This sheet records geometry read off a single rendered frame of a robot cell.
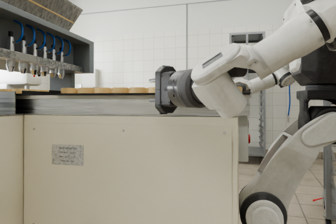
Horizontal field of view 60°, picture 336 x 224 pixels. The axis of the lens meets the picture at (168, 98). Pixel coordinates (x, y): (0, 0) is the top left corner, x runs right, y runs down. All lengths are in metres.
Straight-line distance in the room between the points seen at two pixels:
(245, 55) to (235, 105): 0.11
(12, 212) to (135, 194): 0.40
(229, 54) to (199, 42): 4.53
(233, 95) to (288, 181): 0.50
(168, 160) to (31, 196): 0.47
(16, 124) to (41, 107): 0.09
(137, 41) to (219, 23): 1.50
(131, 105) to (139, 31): 4.58
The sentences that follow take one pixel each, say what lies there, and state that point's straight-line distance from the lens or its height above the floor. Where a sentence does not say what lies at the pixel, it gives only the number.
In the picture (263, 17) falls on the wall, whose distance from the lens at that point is 5.08.
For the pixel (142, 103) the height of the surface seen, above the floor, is 0.87.
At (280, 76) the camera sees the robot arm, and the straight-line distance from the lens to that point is 1.44.
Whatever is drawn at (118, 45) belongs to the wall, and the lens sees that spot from 5.58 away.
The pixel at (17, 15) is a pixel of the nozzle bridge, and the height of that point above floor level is 1.16.
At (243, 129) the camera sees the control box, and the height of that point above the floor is 0.80.
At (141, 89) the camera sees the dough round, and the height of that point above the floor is 0.92.
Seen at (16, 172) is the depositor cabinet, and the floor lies 0.65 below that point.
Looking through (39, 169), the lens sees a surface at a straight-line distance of 1.06.
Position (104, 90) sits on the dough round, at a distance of 0.91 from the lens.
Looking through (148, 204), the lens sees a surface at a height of 0.57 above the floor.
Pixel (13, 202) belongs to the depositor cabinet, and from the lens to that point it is 1.09.
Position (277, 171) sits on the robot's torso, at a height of 0.66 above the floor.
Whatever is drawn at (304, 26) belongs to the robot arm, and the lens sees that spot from 0.58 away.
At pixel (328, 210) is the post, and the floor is 0.18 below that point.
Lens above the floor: 0.88
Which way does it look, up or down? level
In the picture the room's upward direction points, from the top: straight up
